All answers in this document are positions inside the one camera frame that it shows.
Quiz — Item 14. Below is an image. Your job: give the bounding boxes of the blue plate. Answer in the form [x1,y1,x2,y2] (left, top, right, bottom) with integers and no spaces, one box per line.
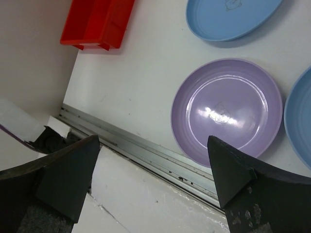
[284,68,311,168]
[186,0,282,42]

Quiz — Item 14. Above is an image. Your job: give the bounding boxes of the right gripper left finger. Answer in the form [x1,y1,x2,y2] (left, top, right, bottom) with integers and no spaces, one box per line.
[0,135,100,233]

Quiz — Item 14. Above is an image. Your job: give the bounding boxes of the purple plate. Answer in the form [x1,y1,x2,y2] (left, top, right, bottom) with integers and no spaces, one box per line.
[171,58,283,167]

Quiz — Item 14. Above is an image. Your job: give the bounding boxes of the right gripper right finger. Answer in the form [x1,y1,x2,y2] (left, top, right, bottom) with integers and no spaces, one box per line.
[207,136,311,233]

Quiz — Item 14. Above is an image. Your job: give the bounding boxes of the white taped cover panel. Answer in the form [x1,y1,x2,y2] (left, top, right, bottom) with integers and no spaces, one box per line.
[73,148,229,233]

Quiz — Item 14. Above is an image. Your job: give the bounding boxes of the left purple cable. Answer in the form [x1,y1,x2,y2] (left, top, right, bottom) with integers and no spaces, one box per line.
[0,123,44,153]

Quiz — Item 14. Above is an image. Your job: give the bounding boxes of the aluminium rail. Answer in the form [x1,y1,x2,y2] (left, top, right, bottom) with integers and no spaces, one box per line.
[58,104,220,211]

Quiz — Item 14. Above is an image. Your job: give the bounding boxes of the red plastic bin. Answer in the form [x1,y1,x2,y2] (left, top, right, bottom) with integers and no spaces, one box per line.
[60,0,134,50]

